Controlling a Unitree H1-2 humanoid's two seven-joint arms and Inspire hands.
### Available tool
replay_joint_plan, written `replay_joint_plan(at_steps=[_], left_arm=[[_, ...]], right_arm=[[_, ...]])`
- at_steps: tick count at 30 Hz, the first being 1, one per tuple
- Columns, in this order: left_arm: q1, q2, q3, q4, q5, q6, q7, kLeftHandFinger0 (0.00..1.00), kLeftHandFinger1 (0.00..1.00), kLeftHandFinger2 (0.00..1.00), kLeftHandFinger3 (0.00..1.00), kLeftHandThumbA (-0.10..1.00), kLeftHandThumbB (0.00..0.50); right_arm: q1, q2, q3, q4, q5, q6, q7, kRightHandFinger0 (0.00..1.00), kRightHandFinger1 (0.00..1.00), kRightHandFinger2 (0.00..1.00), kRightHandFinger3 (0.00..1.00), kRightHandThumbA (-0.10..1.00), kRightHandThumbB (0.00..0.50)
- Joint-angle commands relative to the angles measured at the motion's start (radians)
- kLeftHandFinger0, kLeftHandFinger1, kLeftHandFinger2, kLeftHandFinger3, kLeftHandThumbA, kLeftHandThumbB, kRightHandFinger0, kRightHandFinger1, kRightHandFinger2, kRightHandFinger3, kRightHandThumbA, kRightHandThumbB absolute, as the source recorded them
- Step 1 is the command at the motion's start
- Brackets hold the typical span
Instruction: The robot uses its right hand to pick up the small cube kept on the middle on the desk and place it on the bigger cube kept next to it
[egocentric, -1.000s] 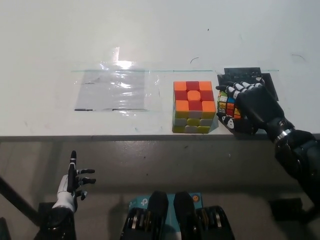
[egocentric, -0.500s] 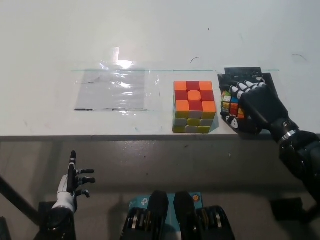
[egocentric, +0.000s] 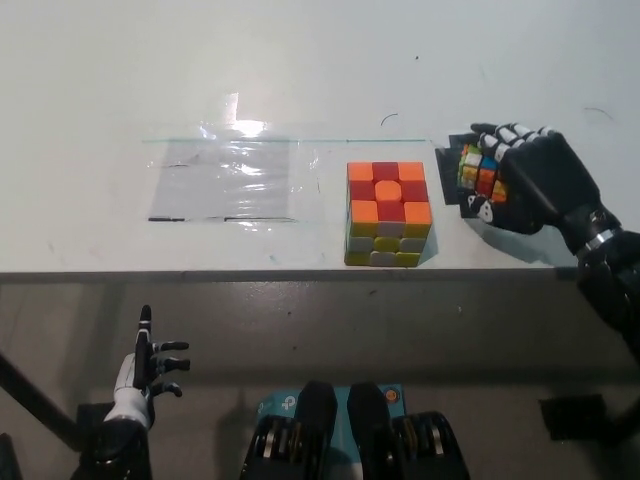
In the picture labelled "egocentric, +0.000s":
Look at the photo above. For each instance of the black flat corner object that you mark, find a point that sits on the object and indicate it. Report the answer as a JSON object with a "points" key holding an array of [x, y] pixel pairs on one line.
{"points": [[9, 457]]}

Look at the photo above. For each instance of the small studded multicolour puzzle cube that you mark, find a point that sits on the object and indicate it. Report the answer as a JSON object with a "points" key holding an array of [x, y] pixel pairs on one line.
{"points": [[477, 170]]}

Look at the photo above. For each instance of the black table foot plate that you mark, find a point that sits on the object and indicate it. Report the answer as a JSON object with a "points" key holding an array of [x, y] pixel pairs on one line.
{"points": [[572, 417], [92, 417]]}

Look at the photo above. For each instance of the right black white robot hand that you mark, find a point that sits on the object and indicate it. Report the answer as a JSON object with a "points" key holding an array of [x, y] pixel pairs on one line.
{"points": [[545, 185]]}

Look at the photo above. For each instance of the clear plastic sheet over paper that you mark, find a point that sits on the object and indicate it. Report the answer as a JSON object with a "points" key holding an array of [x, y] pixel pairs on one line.
{"points": [[222, 177]]}

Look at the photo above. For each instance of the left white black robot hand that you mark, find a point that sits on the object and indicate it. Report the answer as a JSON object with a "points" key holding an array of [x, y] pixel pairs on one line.
{"points": [[131, 390]]}

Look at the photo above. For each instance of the black slanted table leg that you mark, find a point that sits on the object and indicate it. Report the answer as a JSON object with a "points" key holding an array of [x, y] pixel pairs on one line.
{"points": [[35, 395]]}

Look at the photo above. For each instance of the black teal robot body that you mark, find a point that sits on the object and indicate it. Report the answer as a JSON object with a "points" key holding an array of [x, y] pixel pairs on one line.
{"points": [[350, 435]]}

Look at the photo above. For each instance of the large orange red puzzle cube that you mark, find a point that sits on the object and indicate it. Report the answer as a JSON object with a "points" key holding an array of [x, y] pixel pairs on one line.
{"points": [[387, 205]]}

